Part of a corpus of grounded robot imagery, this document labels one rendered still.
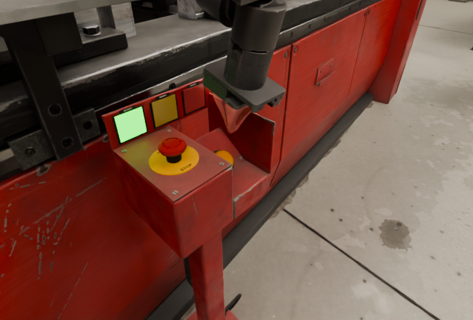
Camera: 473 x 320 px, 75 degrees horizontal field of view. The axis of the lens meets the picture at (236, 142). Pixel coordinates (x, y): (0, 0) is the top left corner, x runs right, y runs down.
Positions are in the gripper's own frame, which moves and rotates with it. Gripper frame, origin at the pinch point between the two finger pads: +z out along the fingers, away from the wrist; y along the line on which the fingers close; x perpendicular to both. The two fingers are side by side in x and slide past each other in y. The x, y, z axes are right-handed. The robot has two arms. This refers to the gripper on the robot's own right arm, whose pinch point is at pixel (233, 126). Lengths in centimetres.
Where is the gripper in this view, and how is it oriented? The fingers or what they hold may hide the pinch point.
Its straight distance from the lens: 48.1
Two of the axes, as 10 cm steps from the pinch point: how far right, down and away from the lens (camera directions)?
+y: -7.0, -5.9, 4.1
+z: -1.8, 7.0, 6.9
